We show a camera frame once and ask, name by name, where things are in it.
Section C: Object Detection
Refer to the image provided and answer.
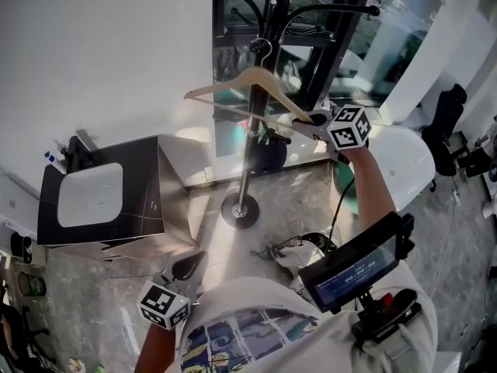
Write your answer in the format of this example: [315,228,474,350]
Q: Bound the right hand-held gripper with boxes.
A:
[290,105,374,166]

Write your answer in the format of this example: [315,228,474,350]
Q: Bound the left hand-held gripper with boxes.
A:
[136,250,210,331]

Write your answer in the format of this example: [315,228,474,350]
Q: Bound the black coat rack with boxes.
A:
[176,0,381,232]

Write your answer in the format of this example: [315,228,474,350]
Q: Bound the wooden clothes hanger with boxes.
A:
[182,38,316,126]

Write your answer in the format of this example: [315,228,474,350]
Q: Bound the person's right forearm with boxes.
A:
[336,145,391,244]

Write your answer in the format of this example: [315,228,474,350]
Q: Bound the person's left forearm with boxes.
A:
[133,322,183,373]

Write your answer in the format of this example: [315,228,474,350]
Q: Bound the black bag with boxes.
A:
[255,136,289,174]

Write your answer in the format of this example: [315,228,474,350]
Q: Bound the black sink cabinet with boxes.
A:
[36,135,196,249]

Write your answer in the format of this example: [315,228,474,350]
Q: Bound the white sink basin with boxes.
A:
[57,162,125,228]

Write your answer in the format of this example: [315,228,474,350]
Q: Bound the person's white laced shoe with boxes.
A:
[250,234,324,280]

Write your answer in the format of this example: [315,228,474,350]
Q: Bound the person's white printed shirt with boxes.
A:
[176,260,440,373]

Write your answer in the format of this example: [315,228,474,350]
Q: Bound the black office chair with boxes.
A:
[420,83,470,178]

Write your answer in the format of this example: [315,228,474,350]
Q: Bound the green oval item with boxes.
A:
[16,271,48,299]

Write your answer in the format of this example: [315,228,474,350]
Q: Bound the black window frame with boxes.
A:
[211,0,377,159]

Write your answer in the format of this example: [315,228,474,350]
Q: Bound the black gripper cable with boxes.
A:
[328,175,356,250]

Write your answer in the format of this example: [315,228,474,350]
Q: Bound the black mount with red button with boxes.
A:
[350,288,423,344]

